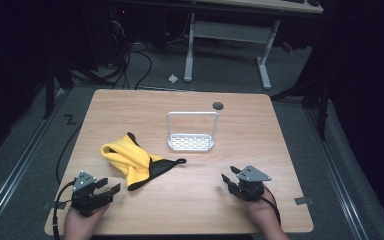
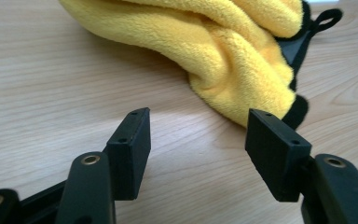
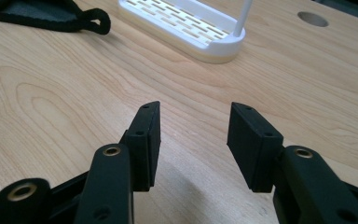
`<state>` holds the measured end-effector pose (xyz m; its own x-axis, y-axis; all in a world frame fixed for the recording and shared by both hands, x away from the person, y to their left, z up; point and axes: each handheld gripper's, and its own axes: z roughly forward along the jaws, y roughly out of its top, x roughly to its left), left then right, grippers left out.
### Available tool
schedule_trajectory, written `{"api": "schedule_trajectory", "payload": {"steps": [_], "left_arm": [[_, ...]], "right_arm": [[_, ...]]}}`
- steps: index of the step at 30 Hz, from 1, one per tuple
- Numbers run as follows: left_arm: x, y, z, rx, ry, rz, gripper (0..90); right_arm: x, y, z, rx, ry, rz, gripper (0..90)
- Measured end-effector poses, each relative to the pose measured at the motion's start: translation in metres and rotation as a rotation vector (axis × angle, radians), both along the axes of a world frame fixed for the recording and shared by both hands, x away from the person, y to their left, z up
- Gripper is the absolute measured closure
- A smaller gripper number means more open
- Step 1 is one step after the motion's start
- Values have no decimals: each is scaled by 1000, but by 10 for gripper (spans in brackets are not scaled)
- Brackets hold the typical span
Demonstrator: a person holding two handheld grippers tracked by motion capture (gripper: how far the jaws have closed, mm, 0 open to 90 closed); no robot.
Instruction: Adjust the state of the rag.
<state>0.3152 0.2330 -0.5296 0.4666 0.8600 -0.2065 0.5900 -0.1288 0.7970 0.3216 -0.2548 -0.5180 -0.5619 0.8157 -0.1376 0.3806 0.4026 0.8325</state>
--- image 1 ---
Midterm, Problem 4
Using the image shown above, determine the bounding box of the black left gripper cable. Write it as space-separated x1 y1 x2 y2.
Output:
52 180 78 240

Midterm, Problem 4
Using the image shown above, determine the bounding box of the person's right hand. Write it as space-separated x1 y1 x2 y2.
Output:
245 193 282 234

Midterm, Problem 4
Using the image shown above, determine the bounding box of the black floor cable loop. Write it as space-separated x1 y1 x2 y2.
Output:
133 49 154 90

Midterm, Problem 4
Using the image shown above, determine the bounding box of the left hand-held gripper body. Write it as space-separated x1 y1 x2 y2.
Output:
70 170 115 217

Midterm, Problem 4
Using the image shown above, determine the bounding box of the white metal rack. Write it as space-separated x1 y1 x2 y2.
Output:
166 110 220 153

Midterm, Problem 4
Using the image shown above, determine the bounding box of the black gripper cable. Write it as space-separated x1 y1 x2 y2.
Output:
52 180 78 240
262 185 283 228

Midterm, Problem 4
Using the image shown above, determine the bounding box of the person's left hand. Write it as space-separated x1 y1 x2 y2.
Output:
63 203 110 240

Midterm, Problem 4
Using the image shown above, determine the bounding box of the desk with white legs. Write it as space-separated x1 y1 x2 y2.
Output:
183 0 324 91

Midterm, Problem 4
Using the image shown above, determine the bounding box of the thin black floor cable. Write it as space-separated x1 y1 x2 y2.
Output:
55 123 83 185

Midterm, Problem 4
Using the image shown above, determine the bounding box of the black stand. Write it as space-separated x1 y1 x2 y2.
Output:
43 56 76 120
271 66 331 141

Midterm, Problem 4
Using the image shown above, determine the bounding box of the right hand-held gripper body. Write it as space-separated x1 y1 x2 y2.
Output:
228 164 273 203

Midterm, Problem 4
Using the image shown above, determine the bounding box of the metal floor rail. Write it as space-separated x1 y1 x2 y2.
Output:
304 108 371 240
0 89 65 240

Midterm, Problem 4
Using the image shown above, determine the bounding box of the yellow towel with black trim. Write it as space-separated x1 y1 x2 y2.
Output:
100 131 188 192

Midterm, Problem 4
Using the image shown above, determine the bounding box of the black floor cable bundle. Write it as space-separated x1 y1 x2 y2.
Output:
104 41 132 90

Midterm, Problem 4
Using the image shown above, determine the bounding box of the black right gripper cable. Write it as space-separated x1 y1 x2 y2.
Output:
262 185 283 228

